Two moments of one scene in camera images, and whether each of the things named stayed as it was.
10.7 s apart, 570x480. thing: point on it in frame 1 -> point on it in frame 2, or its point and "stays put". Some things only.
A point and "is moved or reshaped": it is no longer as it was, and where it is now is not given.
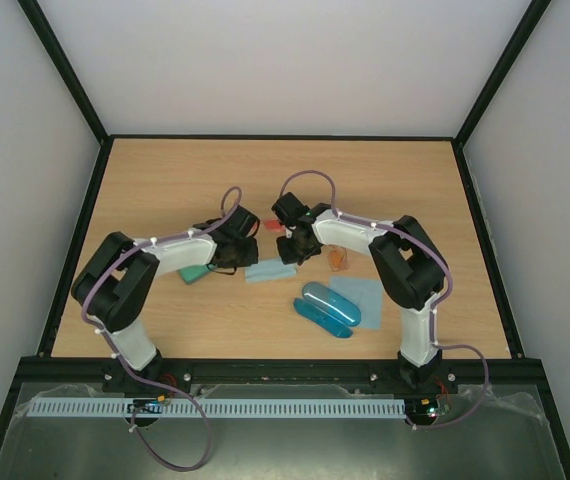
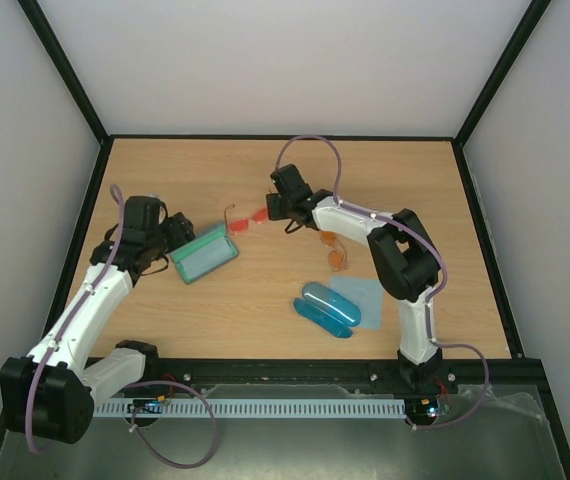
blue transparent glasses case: x=331 y=310 stays put
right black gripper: x=291 y=249 -> x=276 y=206
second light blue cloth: x=367 y=293 stays put
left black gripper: x=251 y=260 -> x=183 y=230
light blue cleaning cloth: x=270 y=269 is moved or reshaped
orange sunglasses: x=338 y=259 stays put
